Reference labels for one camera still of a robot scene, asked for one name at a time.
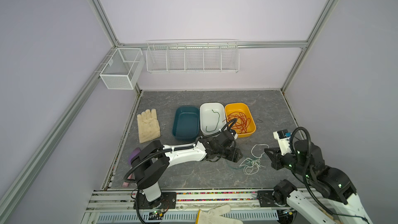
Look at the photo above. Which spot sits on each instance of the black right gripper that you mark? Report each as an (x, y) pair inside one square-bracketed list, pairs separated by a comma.
[(274, 156)]

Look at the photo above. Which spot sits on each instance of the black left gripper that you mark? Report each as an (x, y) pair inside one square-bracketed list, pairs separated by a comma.
[(235, 154)]

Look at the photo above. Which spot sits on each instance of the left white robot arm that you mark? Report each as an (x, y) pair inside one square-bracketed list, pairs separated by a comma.
[(150, 163)]

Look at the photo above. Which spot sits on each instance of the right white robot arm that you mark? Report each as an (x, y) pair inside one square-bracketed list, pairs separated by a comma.
[(335, 198)]

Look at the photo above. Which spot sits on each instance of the yellow plastic bin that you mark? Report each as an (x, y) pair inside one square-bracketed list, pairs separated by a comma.
[(245, 125)]

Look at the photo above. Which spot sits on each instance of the white plastic bin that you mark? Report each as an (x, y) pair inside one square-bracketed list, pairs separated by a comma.
[(212, 118)]

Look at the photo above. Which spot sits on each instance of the teal plastic bin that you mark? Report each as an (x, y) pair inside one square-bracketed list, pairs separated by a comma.
[(186, 123)]

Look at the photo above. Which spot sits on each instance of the white work glove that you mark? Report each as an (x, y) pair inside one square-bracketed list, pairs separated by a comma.
[(216, 216)]

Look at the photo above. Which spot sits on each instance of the cream fabric glove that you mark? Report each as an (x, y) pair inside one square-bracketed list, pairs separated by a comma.
[(148, 126)]

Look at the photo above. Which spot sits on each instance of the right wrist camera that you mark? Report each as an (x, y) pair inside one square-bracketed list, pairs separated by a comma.
[(283, 138)]

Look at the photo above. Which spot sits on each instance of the colourful bead strip rail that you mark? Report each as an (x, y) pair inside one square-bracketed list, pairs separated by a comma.
[(224, 195)]

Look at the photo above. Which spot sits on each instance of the white wire wall shelf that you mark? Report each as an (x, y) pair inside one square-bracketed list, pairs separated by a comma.
[(193, 56)]

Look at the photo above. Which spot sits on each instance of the white wire mesh box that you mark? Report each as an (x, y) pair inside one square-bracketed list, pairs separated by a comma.
[(123, 69)]

